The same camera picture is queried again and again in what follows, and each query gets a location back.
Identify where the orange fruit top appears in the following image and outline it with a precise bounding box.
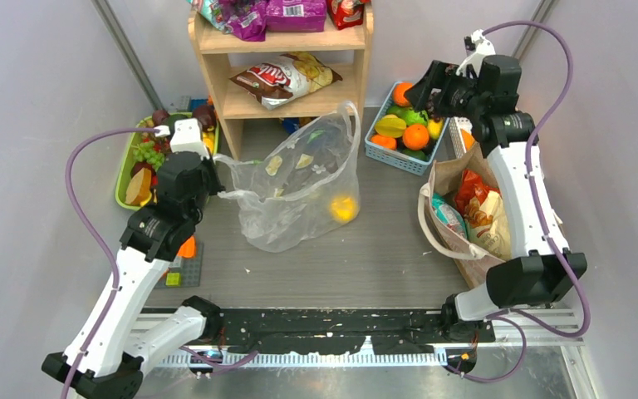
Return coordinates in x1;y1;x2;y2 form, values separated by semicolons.
392;81;413;107

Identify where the dark grape bunch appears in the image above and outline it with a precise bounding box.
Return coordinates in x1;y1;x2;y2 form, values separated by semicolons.
426;92;444;122

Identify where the purple snack bag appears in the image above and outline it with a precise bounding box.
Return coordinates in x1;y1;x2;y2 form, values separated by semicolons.
188;0;267;42

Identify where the green grape bunch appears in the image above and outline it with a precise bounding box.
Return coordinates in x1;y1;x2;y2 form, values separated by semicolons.
133;140;165;171

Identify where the white bread basket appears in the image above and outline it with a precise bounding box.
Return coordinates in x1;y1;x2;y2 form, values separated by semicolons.
448;117;472;158

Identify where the green fruit tray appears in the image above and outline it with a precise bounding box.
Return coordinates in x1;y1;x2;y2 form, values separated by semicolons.
114;111;222;211

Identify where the magenta snack bag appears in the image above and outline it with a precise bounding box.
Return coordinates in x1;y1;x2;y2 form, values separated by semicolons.
266;0;326;32

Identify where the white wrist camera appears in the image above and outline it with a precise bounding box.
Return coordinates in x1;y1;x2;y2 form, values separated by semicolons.
456;29;496;78
155;118;212;159

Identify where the lime lego brick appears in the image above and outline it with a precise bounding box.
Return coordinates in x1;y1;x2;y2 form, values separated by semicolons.
164;272;182;287

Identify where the teal snack bag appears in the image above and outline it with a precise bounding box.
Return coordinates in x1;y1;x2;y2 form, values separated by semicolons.
431;194;468;239

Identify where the red snack bag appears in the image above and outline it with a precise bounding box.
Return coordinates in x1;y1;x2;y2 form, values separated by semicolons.
326;0;371;30

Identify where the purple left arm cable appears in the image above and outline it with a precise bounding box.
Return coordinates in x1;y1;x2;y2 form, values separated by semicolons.
59;126;171;399

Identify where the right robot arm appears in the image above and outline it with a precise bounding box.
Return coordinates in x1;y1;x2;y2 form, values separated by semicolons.
405;55;591;338

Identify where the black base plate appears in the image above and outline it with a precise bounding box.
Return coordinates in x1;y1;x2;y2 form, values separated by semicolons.
210;308;495;355

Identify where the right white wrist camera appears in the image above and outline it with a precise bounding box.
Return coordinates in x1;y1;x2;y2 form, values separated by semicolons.
456;29;496;78

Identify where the Chuba chips bag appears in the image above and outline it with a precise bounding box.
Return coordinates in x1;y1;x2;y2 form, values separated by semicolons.
229;52;343;110

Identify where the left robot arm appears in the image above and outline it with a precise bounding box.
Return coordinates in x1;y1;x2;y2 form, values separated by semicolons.
42;151;223;398

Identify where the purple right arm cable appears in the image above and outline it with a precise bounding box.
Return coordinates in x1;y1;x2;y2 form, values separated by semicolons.
450;21;592;384

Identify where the orange snack bag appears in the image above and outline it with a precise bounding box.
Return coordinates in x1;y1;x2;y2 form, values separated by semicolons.
454;169;512;261

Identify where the orange curved toy track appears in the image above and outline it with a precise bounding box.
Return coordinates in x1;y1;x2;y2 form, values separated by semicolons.
178;236;197;259

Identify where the clear plastic bag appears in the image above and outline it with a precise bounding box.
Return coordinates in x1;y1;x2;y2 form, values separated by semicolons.
214;101;361;253

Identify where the orange fruit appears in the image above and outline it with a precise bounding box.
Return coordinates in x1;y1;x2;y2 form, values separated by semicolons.
402;124;430;150
392;81;413;107

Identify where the blue snack bag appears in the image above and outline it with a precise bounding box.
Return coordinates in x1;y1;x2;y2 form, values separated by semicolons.
280;116;313;135

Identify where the brown burlap grocery bag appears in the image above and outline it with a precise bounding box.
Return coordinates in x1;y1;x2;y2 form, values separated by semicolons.
418;141;565;290

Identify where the orange bread loaf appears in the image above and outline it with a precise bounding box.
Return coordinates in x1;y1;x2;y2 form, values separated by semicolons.
460;129;475;151

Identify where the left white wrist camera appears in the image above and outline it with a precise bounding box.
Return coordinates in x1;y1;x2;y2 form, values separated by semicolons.
155;118;212;159

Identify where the wooden shelf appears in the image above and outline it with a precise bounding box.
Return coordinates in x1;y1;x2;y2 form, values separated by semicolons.
188;3;374;159

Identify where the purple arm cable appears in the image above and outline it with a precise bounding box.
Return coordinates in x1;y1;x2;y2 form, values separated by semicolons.
59;126;171;399
450;21;592;384

